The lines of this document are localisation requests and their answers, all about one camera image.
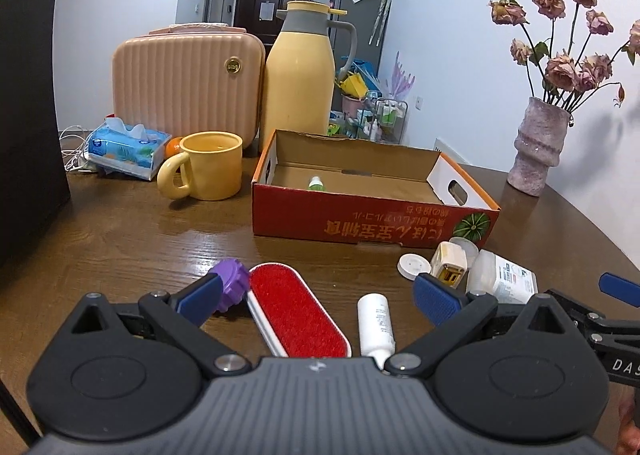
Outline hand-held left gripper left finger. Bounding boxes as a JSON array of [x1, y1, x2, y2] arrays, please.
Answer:
[[65, 272, 252, 379]]

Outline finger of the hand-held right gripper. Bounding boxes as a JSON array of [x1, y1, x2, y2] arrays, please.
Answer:
[[599, 272, 640, 309], [542, 288, 640, 342]]

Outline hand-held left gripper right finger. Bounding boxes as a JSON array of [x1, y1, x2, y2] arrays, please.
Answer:
[[384, 274, 572, 379]]

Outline purple ribbed cap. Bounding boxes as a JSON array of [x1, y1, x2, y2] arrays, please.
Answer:
[[215, 258, 252, 313]]

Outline white and yellow charger plug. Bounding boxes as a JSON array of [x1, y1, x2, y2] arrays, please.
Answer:
[[430, 241, 468, 288]]

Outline white spray bottle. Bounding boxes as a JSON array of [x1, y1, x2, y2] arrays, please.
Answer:
[[357, 294, 397, 371]]

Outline white pill bottle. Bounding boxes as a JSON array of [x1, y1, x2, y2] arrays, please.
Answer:
[[466, 249, 539, 305]]

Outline red and white lint brush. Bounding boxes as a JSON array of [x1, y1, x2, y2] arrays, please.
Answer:
[[247, 262, 353, 361]]

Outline orange cardboard box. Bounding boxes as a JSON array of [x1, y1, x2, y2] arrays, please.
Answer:
[[251, 129, 502, 250]]

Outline yellow mug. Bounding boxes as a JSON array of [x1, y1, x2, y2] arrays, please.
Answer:
[[157, 131, 244, 201]]

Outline pink ceramic vase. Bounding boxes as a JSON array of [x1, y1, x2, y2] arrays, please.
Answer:
[[507, 96, 572, 197]]

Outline blue tissue pack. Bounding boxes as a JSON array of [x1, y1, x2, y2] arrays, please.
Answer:
[[86, 118, 172, 181]]

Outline pink bucket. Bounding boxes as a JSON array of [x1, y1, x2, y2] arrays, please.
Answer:
[[341, 94, 368, 118]]

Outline pink ribbed suitcase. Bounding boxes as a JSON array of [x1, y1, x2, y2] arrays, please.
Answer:
[[111, 22, 267, 146]]

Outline purple feather decoration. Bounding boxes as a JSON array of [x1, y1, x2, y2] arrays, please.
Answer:
[[385, 51, 416, 101]]

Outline dried rose bouquet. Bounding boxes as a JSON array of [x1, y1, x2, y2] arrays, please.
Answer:
[[488, 0, 640, 113]]

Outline yellow plastic item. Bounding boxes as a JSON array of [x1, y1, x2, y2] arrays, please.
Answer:
[[340, 72, 368, 98]]

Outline yellow thermos jug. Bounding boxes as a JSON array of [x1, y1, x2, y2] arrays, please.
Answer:
[[259, 0, 358, 153]]

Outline blue plastic item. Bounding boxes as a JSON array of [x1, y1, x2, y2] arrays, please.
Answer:
[[340, 55, 388, 91]]

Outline black paper bag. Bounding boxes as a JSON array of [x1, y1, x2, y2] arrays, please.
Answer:
[[0, 0, 71, 268]]

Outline grey refrigerator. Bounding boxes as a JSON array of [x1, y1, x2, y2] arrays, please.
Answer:
[[327, 0, 393, 81]]

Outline white folded umbrella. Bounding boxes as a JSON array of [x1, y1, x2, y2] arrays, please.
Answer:
[[369, 0, 393, 47]]

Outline dark brown door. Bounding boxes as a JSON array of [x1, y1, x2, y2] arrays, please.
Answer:
[[234, 0, 316, 43]]

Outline white low wall cover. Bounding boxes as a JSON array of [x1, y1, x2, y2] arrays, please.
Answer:
[[434, 138, 471, 166]]

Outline wire rack cart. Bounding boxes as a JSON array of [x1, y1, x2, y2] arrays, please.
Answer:
[[357, 98, 408, 145]]

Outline white cables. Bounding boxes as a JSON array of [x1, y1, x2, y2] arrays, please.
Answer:
[[59, 125, 93, 172]]

